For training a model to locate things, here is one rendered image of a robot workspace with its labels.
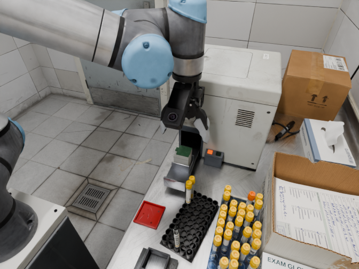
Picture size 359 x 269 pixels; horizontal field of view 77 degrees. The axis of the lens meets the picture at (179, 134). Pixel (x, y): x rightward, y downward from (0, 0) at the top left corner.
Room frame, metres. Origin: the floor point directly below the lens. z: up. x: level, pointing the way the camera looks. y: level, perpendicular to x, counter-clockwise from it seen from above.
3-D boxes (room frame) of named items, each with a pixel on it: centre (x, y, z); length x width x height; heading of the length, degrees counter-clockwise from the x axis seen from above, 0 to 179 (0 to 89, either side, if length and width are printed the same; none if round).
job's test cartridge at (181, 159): (0.48, -0.01, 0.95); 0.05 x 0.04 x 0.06; 71
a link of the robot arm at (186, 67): (0.50, -0.02, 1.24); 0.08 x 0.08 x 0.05
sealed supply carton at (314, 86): (0.93, -0.59, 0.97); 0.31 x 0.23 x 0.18; 155
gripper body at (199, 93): (0.51, -0.02, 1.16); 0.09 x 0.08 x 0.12; 161
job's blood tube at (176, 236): (0.24, 0.01, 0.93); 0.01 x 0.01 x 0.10
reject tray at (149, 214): (0.33, 0.08, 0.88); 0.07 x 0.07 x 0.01; 71
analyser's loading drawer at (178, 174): (0.50, -0.02, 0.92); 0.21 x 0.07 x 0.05; 161
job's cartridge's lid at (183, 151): (0.48, -0.01, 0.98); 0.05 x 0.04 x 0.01; 71
